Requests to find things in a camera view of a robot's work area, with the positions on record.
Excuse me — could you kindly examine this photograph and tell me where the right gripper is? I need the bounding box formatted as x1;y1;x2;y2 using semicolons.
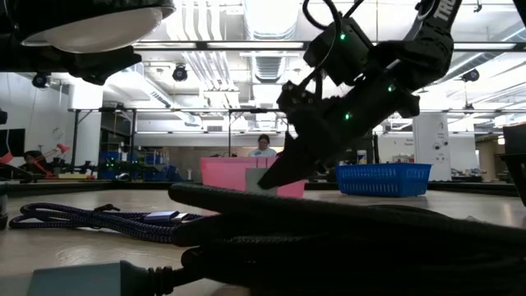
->
256;77;421;191

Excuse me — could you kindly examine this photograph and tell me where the translucent pink plastic bin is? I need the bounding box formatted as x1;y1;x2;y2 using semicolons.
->
200;156;307;199

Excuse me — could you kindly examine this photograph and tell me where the person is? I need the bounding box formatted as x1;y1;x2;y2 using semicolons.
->
247;133;279;159
18;150;53;173

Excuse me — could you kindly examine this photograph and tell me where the grey charger block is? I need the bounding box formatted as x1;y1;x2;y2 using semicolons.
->
245;167;280;194

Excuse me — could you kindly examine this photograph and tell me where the black computer monitor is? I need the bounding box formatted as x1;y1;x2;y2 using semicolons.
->
353;131;379;164

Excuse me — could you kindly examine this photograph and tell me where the blue slotted plastic basket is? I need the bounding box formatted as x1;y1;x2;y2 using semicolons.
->
334;162;433;198

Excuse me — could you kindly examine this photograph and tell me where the shelf with blue bins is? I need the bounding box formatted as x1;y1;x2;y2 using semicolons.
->
97;148;182;183

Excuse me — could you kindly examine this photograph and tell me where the dark slotted plastic basket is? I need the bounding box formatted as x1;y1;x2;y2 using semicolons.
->
496;153;526;207

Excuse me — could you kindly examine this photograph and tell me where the dark box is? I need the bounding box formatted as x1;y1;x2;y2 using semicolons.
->
502;123;526;155

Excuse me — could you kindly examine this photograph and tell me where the dark cylindrical object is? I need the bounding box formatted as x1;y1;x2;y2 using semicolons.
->
0;180;9;229

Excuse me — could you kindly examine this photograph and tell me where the thick black cable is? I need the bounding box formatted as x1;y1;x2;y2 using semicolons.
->
25;182;526;296

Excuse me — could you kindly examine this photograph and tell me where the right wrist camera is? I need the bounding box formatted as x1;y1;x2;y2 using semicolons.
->
302;16;374;87

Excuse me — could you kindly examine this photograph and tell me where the black ceiling-mounted camera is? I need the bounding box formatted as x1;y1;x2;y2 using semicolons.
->
31;72;51;90
460;68;481;84
172;63;189;83

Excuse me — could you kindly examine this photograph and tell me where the black aluminium table frame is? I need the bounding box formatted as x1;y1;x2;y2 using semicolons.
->
7;179;521;198

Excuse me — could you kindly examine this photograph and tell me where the dark wall monitor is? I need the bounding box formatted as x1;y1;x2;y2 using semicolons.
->
0;127;26;158

